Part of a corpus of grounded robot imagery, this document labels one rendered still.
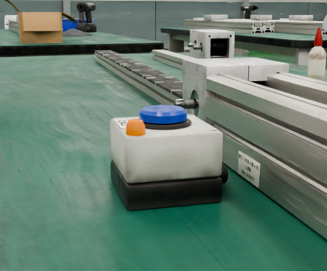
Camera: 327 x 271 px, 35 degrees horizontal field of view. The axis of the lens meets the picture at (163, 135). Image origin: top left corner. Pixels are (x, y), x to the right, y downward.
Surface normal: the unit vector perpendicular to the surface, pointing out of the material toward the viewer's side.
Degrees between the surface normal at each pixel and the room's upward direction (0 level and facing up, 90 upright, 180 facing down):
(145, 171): 90
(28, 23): 68
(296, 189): 90
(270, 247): 0
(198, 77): 90
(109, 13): 90
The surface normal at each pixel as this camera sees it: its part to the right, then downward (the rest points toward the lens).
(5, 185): 0.00, -0.97
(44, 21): 0.27, -0.15
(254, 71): 0.26, 0.22
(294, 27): -0.95, 0.07
